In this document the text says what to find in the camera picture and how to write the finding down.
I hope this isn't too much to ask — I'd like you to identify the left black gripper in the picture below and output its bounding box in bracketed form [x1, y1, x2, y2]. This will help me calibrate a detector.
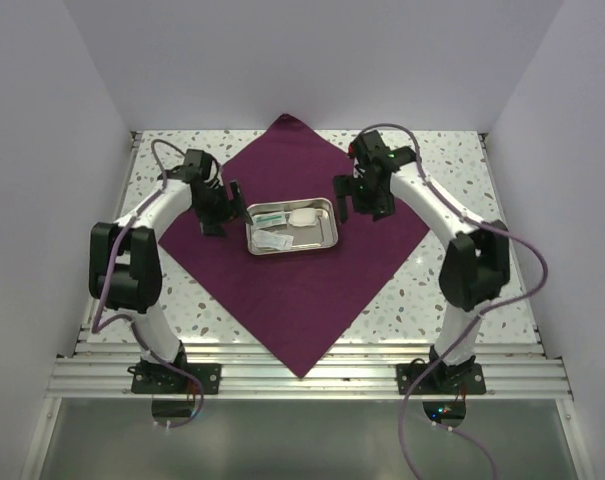
[193, 180, 252, 237]

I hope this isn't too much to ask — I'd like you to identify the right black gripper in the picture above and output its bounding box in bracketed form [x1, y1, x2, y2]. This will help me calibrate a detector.
[333, 173, 395, 225]

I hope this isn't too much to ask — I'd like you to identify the green white suture packet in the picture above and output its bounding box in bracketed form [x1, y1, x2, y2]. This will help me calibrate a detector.
[253, 212, 287, 228]

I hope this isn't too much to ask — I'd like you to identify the clear plastic syringe packet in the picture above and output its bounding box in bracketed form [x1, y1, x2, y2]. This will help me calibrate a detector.
[251, 230, 294, 251]

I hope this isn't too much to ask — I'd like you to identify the steel instrument tray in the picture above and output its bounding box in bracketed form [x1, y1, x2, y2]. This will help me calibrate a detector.
[246, 197, 339, 256]

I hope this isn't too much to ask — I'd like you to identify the white gauze pad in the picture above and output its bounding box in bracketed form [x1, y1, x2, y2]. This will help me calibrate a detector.
[288, 208, 317, 228]

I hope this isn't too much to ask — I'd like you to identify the purple cloth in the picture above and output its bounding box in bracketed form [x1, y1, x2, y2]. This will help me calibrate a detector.
[160, 114, 429, 378]

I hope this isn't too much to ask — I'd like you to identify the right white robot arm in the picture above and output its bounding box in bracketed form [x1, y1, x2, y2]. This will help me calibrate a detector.
[333, 126, 511, 393]

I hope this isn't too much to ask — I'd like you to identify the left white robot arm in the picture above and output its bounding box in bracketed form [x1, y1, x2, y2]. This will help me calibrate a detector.
[88, 140, 252, 393]

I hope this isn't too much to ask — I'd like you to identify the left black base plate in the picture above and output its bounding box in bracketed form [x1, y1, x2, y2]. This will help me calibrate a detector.
[127, 352, 222, 395]

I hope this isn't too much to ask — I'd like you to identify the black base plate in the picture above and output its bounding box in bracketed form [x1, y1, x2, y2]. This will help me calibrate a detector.
[395, 356, 487, 396]
[127, 352, 222, 395]

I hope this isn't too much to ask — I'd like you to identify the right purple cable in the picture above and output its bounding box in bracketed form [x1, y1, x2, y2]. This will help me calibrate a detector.
[351, 123, 549, 480]

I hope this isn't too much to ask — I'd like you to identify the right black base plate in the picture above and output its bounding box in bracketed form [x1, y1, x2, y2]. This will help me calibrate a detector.
[395, 356, 487, 396]

